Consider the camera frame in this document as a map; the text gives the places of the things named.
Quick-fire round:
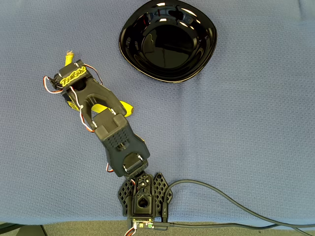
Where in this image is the thin black cable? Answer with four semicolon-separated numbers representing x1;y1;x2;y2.
152;221;315;236

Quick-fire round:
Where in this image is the black stand frame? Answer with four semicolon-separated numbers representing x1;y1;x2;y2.
0;222;48;236

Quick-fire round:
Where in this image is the blue woven table cloth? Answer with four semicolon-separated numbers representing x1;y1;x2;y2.
0;0;315;226

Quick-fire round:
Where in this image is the yellow banana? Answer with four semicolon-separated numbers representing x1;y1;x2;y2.
63;50;135;117

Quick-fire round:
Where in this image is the black glossy bowl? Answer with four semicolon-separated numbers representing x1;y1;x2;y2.
119;0;218;84

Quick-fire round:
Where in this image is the thick black cable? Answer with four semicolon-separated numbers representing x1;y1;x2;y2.
161;179;315;228

